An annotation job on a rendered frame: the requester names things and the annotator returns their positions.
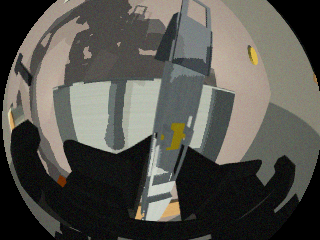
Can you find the grey rectangular roasting tin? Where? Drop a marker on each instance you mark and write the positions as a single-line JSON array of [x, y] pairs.
[[115, 114]]

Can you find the wooden board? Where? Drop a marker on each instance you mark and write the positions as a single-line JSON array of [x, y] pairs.
[[172, 209]]

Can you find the yellow flat disc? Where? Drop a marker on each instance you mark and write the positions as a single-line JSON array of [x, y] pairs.
[[252, 55]]

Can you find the black spatula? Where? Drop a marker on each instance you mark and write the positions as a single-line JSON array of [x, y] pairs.
[[24, 73]]

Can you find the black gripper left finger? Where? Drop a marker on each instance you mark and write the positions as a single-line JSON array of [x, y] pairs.
[[125, 170]]

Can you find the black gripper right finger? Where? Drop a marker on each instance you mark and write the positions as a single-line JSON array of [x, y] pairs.
[[200, 180]]

